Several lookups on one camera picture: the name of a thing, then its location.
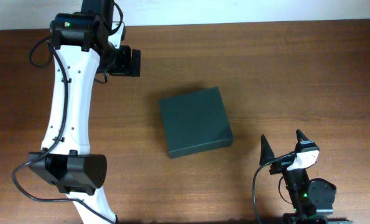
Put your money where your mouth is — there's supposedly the black box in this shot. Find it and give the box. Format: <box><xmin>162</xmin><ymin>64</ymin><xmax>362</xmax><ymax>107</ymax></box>
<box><xmin>159</xmin><ymin>86</ymin><xmax>234</xmax><ymax>159</ymax></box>

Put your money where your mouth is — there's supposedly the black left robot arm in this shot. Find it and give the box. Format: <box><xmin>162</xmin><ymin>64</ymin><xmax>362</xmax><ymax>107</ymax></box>
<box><xmin>26</xmin><ymin>1</ymin><xmax>141</xmax><ymax>223</ymax></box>

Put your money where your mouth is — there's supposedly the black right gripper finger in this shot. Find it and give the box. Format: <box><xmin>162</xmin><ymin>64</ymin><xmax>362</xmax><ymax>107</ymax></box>
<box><xmin>296</xmin><ymin>129</ymin><xmax>309</xmax><ymax>144</ymax></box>
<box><xmin>259</xmin><ymin>134</ymin><xmax>275</xmax><ymax>166</ymax></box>

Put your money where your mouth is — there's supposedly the black right camera cable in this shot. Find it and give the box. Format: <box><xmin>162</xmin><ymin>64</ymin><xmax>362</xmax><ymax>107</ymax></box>
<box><xmin>252</xmin><ymin>152</ymin><xmax>297</xmax><ymax>224</ymax></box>

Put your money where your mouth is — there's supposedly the black camera cable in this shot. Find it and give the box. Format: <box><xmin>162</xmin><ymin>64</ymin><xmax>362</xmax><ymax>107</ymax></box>
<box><xmin>252</xmin><ymin>152</ymin><xmax>297</xmax><ymax>224</ymax></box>
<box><xmin>11</xmin><ymin>1</ymin><xmax>125</xmax><ymax>224</ymax></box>

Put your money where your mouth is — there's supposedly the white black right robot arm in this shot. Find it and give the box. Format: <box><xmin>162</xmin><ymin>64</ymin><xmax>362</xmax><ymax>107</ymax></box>
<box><xmin>256</xmin><ymin>129</ymin><xmax>336</xmax><ymax>223</ymax></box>

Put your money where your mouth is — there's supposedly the black left camera cable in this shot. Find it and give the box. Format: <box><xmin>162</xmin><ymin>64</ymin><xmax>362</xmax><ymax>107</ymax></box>
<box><xmin>11</xmin><ymin>1</ymin><xmax>125</xmax><ymax>224</ymax></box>

